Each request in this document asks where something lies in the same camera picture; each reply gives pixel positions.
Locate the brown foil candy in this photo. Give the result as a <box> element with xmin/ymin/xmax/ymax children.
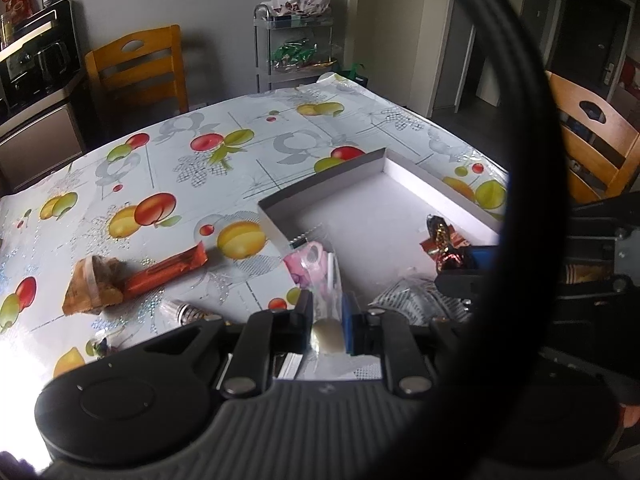
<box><xmin>419</xmin><ymin>214</ymin><xmax>473</xmax><ymax>272</ymax></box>

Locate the fruit printed tablecloth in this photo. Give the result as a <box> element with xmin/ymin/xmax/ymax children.
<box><xmin>0</xmin><ymin>72</ymin><xmax>512</xmax><ymax>393</ymax></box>

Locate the grey cabinet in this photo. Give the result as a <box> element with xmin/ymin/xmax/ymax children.
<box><xmin>0</xmin><ymin>100</ymin><xmax>87</xmax><ymax>193</ymax></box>

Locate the dark brown snack tube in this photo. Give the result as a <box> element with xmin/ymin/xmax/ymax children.
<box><xmin>161</xmin><ymin>299</ymin><xmax>208</xmax><ymax>327</ymax></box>

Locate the pink clear snack packet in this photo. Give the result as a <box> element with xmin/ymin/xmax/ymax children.
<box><xmin>282</xmin><ymin>230</ymin><xmax>351</xmax><ymax>382</ymax></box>

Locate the yellow wooden chair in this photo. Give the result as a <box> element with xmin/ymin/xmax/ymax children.
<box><xmin>544</xmin><ymin>71</ymin><xmax>640</xmax><ymax>206</ymax></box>
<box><xmin>84</xmin><ymin>24</ymin><xmax>190</xmax><ymax>128</ymax></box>

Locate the metal storage cart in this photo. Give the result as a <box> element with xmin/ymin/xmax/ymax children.
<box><xmin>252</xmin><ymin>2</ymin><xmax>347</xmax><ymax>94</ymax></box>

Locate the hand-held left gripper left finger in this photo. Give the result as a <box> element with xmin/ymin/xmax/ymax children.
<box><xmin>135</xmin><ymin>289</ymin><xmax>314</xmax><ymax>401</ymax></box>

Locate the black oven on cabinet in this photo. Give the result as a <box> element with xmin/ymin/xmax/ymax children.
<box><xmin>0</xmin><ymin>0</ymin><xmax>84</xmax><ymax>113</ymax></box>

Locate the orange foil snack bar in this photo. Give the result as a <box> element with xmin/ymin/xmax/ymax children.
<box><xmin>121</xmin><ymin>241</ymin><xmax>209</xmax><ymax>302</ymax></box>

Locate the green shopping bag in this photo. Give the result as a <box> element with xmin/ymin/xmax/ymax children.
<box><xmin>344</xmin><ymin>62</ymin><xmax>370</xmax><ymax>87</ymax></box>

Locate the dark door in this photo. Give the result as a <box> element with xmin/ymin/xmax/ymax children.
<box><xmin>544</xmin><ymin>0</ymin><xmax>632</xmax><ymax>92</ymax></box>

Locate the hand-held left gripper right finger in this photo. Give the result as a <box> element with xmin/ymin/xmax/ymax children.
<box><xmin>342</xmin><ymin>292</ymin><xmax>471</xmax><ymax>397</ymax></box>

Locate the small clear candy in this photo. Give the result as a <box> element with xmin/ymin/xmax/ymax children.
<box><xmin>85</xmin><ymin>327</ymin><xmax>127</xmax><ymax>359</ymax></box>

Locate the white shallow cardboard box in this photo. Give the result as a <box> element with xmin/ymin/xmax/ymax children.
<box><xmin>257</xmin><ymin>147</ymin><xmax>507</xmax><ymax>361</ymax></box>

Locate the black and white snack packet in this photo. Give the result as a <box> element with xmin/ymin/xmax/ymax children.
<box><xmin>369</xmin><ymin>279</ymin><xmax>472</xmax><ymax>323</ymax></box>

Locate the black curved band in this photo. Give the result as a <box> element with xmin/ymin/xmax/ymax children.
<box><xmin>415</xmin><ymin>0</ymin><xmax>572</xmax><ymax>480</ymax></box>

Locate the brown pastry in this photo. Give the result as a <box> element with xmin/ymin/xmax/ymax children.
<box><xmin>61</xmin><ymin>255</ymin><xmax>127</xmax><ymax>317</ymax></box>

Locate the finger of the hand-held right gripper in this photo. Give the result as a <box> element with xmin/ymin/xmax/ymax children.
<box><xmin>467</xmin><ymin>245</ymin><xmax>503</xmax><ymax>270</ymax></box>
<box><xmin>434</xmin><ymin>267</ymin><xmax>501</xmax><ymax>295</ymax></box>

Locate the pile of green candy packets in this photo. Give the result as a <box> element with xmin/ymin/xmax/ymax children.
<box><xmin>270</xmin><ymin>39</ymin><xmax>322</xmax><ymax>69</ymax></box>

